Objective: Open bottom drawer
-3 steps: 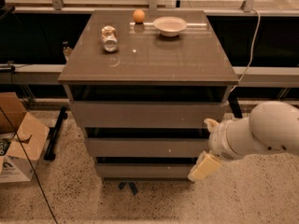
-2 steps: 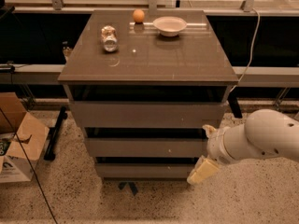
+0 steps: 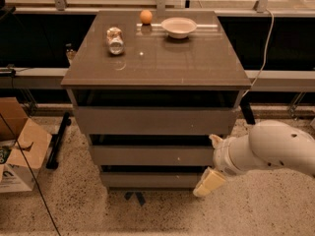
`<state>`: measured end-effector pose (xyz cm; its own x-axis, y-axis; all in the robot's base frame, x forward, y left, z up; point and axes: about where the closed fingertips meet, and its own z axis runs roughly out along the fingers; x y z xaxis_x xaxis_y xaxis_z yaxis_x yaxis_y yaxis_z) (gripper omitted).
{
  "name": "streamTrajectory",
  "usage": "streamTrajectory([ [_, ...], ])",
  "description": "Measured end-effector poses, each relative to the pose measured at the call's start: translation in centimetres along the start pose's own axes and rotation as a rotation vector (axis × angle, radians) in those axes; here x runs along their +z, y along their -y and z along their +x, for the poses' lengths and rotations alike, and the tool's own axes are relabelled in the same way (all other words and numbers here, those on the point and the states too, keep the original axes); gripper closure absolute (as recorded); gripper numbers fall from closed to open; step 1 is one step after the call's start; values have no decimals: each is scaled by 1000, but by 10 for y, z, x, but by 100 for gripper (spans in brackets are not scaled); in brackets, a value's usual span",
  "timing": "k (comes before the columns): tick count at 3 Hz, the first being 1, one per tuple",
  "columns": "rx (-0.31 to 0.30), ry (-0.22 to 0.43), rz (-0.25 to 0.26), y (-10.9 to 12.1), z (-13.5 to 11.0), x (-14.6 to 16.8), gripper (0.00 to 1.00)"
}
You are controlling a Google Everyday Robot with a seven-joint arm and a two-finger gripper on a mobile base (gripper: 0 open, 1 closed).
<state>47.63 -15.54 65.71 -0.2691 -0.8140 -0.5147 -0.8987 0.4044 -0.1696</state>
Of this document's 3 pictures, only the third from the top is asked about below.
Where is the black table leg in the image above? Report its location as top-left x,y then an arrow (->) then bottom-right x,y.
240,98 -> 255,125

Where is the cardboard box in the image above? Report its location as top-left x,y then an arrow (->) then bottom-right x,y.
0,97 -> 52,193

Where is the black stand foot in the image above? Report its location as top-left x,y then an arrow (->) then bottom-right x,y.
46,112 -> 72,169

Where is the grey bottom drawer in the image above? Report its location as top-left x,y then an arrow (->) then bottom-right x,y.
99,172 -> 202,189

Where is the orange fruit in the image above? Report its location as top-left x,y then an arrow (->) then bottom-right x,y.
140,10 -> 153,25

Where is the white bowl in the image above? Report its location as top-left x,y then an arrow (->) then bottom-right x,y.
160,18 -> 197,39

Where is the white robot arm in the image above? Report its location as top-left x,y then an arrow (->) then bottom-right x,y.
193,120 -> 315,197

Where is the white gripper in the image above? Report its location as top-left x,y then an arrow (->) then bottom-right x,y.
193,134 -> 239,197

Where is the grey middle drawer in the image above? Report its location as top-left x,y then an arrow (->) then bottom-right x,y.
90,146 -> 214,167

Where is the white cable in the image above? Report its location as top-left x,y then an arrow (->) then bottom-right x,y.
241,9 -> 276,98

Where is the grey top drawer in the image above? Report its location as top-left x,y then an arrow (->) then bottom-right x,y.
74,107 -> 237,136

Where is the crushed silver can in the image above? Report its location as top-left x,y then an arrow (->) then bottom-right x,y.
106,27 -> 124,55

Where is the black cable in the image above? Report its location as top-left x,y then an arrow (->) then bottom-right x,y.
0,112 -> 63,236

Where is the grey drawer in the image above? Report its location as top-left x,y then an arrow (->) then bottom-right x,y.
99,172 -> 202,189
90,146 -> 214,167
74,107 -> 237,136

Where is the grey drawer cabinet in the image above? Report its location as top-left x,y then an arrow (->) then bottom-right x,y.
61,10 -> 250,174

